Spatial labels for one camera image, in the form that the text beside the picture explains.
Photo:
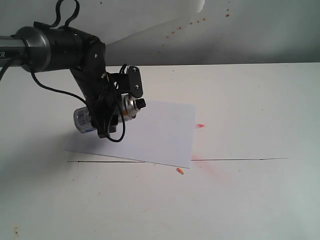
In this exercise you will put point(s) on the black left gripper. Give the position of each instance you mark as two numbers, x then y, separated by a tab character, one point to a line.
100	87

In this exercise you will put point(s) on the silver spray paint can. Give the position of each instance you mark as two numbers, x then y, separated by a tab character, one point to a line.
130	106

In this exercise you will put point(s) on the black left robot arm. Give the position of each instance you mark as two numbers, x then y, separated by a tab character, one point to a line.
42	48

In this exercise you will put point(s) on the white paper sheet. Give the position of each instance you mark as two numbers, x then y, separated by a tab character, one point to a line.
161	133

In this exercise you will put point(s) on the white backdrop sheet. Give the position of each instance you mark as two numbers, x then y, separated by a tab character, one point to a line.
110	20

